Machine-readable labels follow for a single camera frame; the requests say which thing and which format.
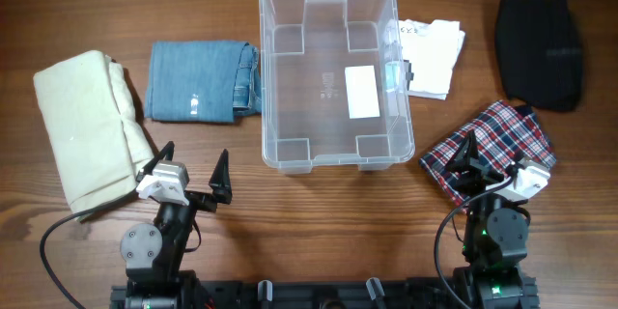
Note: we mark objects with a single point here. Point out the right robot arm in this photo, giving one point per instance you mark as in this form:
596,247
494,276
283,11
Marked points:
495,237

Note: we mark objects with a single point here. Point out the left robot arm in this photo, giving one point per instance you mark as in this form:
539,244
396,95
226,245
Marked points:
154,251

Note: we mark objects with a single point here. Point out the clear plastic storage container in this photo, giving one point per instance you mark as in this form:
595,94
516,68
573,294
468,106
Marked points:
305,47

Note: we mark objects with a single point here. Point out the white label in container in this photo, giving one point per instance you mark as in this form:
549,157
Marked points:
362,93

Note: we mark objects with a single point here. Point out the black folded garment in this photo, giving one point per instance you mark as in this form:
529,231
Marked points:
539,53

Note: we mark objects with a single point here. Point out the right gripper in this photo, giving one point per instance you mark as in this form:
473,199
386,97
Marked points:
469,161

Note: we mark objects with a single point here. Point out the white folded t-shirt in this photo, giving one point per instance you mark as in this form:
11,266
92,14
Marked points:
432,50

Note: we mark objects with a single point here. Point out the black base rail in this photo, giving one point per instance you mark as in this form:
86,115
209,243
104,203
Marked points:
412,293

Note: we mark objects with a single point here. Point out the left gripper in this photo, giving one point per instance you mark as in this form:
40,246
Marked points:
220,183

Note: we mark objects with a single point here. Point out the blue denim jeans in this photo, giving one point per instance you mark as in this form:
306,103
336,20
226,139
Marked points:
203,81

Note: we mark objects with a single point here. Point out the cream cloth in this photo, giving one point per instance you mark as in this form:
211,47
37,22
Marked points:
90,119

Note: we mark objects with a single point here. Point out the plaid folded shirt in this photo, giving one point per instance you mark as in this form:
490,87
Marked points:
502,132

